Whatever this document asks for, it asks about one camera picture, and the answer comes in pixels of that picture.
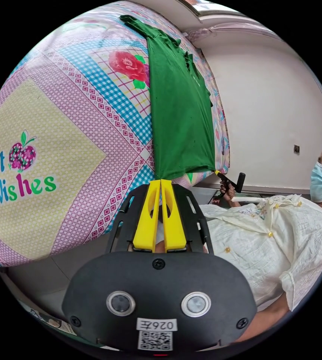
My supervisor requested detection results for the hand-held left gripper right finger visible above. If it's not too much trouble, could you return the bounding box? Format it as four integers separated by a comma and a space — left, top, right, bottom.
160, 179, 187, 252

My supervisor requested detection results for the person's left forearm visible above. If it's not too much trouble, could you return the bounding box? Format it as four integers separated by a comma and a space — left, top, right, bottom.
230, 297, 295, 345

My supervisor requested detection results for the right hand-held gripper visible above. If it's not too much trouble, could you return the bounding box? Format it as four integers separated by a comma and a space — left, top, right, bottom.
214, 169, 238, 194

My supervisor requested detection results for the bed with printed patchwork sheet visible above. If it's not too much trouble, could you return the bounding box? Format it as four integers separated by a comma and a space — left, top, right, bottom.
0, 1, 231, 268

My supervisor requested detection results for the green t-shirt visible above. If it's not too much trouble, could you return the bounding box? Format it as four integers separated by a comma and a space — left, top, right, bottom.
119, 14, 216, 180

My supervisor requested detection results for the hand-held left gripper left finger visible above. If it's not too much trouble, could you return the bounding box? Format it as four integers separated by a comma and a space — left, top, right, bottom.
132, 179, 161, 252

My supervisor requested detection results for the person's right hand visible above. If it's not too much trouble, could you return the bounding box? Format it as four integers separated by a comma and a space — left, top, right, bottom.
219, 180, 237, 208

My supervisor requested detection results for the person's body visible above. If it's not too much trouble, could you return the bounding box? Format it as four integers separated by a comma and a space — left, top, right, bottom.
200, 142, 322, 313

